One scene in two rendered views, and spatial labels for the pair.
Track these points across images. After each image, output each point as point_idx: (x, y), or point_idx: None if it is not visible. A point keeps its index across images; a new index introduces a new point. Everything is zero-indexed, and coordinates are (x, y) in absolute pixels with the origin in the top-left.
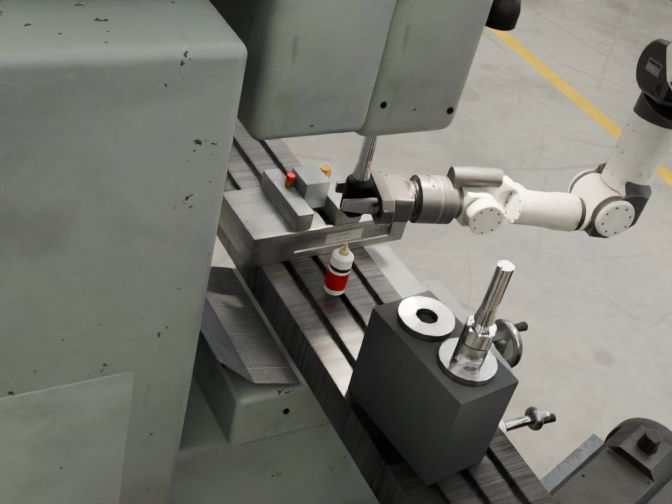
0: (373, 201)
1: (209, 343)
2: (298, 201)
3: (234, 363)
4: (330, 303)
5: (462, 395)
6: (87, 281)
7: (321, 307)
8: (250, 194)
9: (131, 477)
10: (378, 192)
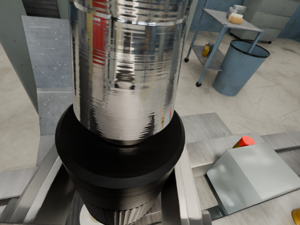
0: (20, 195)
1: (54, 87)
2: (205, 153)
3: (47, 113)
4: (79, 212)
5: None
6: None
7: (76, 197)
8: (222, 132)
9: None
10: (27, 224)
